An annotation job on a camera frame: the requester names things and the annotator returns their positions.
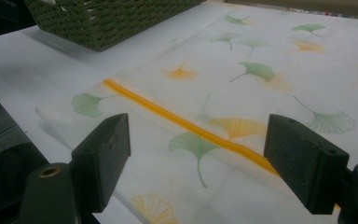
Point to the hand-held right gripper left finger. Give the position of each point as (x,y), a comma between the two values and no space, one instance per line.
(102,161)

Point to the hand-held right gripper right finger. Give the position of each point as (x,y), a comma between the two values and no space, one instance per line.
(304,161)

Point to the leaf print mesh laundry bag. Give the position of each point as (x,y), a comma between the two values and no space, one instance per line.
(217,93)

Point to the green woven basket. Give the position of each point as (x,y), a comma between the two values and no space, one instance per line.
(105,21)

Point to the white board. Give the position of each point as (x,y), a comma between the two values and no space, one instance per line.
(28,65)

